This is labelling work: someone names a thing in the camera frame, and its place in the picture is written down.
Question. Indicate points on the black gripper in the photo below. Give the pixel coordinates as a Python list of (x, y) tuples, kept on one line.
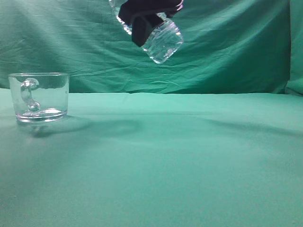
[(142, 13)]

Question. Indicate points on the clear plastic water bottle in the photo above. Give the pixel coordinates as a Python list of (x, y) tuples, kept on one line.
[(163, 42)]

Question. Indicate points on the green backdrop cloth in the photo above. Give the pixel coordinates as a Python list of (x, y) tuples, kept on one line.
[(230, 46)]

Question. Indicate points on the clear glass mug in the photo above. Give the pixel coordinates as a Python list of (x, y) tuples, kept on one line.
[(39, 97)]

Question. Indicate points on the green table cloth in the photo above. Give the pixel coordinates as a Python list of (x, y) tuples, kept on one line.
[(150, 160)]

